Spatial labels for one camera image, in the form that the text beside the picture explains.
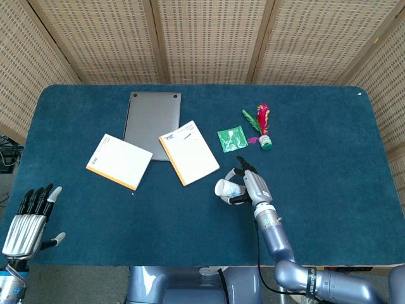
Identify blue-grey robot torso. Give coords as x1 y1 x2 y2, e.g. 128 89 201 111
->
125 265 264 304

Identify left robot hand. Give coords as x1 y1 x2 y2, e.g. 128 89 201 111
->
1 182 67 262

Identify woven bamboo folding screen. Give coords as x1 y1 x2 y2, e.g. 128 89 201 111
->
0 0 405 203

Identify white paper cup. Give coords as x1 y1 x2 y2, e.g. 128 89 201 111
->
215 178 246 198

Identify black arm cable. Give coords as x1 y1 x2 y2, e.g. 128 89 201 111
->
254 220 287 296

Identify white book with orange edge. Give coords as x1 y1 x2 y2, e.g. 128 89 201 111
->
85 133 154 191

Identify blue felt table cover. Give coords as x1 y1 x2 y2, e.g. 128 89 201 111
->
14 84 400 267

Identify white notebook with orange spine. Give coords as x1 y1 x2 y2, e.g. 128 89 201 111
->
158 120 220 187

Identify green plastic packet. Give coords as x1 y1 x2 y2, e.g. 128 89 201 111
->
216 125 248 153

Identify grey closed laptop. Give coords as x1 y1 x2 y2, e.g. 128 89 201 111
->
123 91 182 162

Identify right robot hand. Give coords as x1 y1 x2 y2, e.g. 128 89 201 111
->
223 156 273 206

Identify colourful feather shuttlecock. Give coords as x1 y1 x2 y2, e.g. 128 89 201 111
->
242 102 274 151

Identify black cables on floor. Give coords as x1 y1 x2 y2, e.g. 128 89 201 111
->
0 134 23 174

